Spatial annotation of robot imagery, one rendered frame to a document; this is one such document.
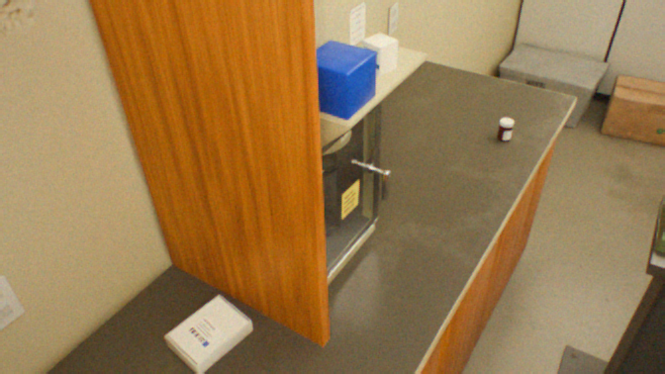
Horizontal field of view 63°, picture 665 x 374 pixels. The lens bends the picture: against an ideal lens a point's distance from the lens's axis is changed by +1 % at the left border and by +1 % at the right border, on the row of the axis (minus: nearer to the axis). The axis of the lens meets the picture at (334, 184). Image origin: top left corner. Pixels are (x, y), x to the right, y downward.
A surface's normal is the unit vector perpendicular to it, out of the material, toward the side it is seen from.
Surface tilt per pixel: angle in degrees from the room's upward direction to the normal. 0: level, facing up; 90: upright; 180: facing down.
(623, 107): 88
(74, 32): 90
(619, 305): 0
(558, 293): 0
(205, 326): 0
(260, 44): 90
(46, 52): 90
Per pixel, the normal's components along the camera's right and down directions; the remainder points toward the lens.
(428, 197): -0.03, -0.77
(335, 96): -0.54, 0.54
